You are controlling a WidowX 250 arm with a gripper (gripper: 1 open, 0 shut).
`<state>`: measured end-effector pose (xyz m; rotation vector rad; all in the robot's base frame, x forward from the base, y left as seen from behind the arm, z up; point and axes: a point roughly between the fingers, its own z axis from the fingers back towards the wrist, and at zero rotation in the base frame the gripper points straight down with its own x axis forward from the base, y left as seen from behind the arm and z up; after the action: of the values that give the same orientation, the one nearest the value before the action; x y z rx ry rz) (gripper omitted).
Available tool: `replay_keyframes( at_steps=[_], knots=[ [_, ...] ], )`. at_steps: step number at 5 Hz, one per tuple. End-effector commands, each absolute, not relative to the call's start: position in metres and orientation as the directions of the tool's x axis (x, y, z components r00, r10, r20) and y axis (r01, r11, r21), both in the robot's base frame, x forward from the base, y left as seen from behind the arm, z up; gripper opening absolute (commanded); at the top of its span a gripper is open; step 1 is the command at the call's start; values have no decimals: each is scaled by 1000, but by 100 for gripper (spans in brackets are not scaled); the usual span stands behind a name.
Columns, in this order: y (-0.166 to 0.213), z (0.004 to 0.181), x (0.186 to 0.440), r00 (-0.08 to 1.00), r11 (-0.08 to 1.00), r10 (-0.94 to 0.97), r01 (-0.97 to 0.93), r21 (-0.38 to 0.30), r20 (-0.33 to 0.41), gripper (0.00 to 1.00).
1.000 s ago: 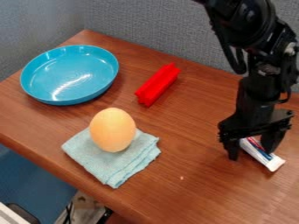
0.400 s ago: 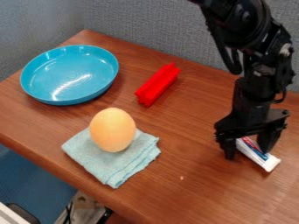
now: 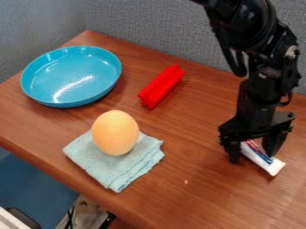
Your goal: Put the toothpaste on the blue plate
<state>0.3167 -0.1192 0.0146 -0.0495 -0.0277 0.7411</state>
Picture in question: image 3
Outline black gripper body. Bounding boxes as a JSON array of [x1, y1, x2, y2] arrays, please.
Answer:
[[220, 81, 296, 147]]

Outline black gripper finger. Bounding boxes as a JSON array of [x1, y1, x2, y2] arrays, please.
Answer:
[[226, 141, 242, 164], [262, 131, 289, 157]]

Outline white toothpaste tube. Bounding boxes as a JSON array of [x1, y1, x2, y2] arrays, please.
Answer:
[[241, 140, 286, 176]]

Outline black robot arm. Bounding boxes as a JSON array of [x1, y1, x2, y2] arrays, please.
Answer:
[[191, 0, 301, 164]]

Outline blue plastic plate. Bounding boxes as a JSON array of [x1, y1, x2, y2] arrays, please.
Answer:
[[20, 46, 122, 108]]

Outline red plastic block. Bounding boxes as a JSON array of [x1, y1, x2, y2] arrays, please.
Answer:
[[138, 64, 185, 109]]

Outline orange egg-shaped ball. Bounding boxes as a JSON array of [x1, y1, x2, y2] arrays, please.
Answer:
[[91, 110, 141, 156]]

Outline light blue folded cloth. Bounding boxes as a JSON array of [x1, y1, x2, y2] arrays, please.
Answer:
[[63, 131, 165, 193]]

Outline white object at corner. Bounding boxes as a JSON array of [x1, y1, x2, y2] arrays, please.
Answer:
[[0, 207, 28, 229]]

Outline black cable under table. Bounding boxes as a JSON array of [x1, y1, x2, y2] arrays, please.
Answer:
[[65, 205, 78, 229]]

